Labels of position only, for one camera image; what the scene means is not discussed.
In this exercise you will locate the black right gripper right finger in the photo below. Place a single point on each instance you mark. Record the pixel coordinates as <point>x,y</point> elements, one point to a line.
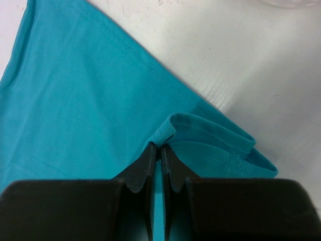
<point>197,208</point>

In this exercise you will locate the teal t-shirt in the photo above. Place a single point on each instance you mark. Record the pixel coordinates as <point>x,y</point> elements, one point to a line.
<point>81,100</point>

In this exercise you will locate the white perforated plastic basket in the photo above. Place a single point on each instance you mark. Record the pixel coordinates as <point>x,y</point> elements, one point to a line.
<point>292,4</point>

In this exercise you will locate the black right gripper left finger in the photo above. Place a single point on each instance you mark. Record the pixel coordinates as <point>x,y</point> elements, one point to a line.
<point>116,209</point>

